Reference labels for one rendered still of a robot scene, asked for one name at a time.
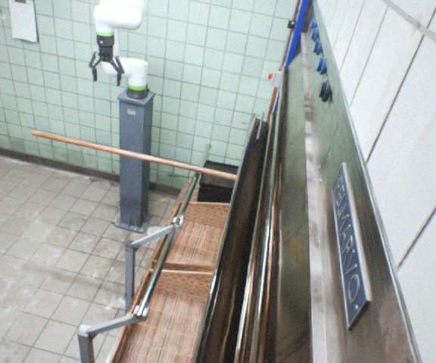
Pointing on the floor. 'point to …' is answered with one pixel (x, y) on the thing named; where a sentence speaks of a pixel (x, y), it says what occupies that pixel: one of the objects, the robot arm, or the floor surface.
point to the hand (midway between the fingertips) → (107, 81)
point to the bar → (85, 336)
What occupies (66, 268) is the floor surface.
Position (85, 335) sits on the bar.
